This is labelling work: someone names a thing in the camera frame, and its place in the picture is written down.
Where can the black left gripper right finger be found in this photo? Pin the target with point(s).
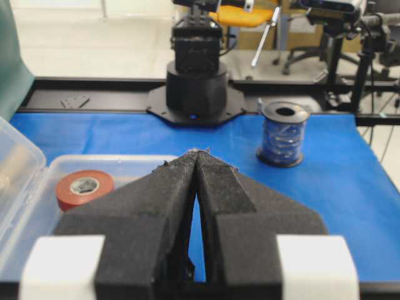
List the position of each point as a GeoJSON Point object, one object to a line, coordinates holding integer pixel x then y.
{"type": "Point", "coordinates": [261, 244]}

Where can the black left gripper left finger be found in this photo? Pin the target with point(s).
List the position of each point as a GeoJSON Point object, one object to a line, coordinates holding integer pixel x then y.
{"type": "Point", "coordinates": [118, 246]}

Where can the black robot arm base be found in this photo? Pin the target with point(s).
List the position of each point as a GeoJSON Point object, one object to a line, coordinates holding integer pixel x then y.
{"type": "Point", "coordinates": [196, 92]}

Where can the clear plastic toolbox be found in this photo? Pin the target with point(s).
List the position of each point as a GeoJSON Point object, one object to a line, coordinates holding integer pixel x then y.
{"type": "Point", "coordinates": [29, 208]}

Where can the red electrical tape roll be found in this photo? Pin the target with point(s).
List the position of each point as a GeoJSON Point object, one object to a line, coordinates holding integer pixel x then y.
{"type": "Point", "coordinates": [81, 187]}

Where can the blue table mat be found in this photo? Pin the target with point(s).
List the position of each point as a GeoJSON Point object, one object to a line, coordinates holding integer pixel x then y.
{"type": "Point", "coordinates": [339, 177]}

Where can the green curtain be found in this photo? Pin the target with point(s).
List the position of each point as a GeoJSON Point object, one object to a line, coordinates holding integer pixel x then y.
{"type": "Point", "coordinates": [16, 78]}

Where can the orange chair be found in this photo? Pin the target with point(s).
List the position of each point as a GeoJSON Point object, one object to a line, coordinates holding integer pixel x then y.
{"type": "Point", "coordinates": [238, 17]}

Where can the black office chair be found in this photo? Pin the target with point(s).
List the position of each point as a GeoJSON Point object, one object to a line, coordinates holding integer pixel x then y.
{"type": "Point", "coordinates": [380, 46]}

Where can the blue wire spool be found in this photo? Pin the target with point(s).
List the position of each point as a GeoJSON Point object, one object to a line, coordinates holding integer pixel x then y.
{"type": "Point", "coordinates": [282, 133]}

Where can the black aluminium table rail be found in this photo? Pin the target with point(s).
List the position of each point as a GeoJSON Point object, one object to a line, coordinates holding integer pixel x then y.
{"type": "Point", "coordinates": [67, 95]}

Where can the black camera tripod stand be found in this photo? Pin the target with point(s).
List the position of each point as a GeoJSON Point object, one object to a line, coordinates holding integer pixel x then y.
{"type": "Point", "coordinates": [339, 20]}

